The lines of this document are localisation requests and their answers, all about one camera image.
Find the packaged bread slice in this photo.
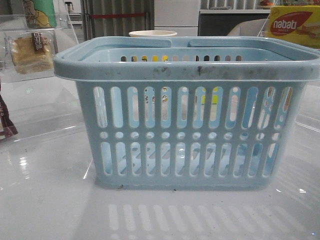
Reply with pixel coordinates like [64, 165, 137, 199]
[8, 32, 55, 75]

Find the white paper cup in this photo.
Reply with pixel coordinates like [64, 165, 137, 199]
[129, 30, 177, 37]

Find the light blue plastic basket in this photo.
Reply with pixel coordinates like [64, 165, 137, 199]
[53, 36, 320, 190]

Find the yellow nabati wafer box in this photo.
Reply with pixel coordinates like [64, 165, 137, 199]
[265, 5, 320, 49]

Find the brown snack packet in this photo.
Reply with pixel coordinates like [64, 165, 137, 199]
[0, 96, 18, 141]

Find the green cartoon printed can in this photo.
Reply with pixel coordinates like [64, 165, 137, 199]
[22, 0, 57, 29]

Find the clear acrylic display shelf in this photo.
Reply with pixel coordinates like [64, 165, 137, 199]
[0, 14, 83, 142]

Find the white drawer cabinet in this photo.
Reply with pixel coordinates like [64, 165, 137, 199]
[154, 0, 201, 37]

